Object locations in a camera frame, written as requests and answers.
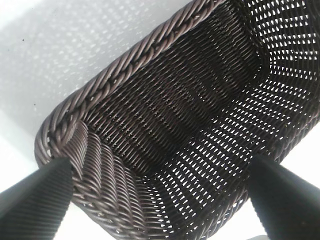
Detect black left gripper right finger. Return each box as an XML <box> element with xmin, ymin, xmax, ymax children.
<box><xmin>245</xmin><ymin>152</ymin><xmax>320</xmax><ymax>240</ymax></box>

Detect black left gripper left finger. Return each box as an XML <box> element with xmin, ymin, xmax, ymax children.
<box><xmin>0</xmin><ymin>157</ymin><xmax>74</xmax><ymax>240</ymax></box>

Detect dark brown wicker basket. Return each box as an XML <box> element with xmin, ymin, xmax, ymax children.
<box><xmin>33</xmin><ymin>0</ymin><xmax>320</xmax><ymax>240</ymax></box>

